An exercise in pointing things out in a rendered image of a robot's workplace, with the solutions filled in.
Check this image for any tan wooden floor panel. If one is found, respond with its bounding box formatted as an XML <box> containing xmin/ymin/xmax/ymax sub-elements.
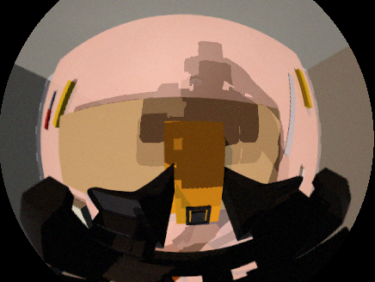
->
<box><xmin>58</xmin><ymin>96</ymin><xmax>280</xmax><ymax>194</ymax></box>

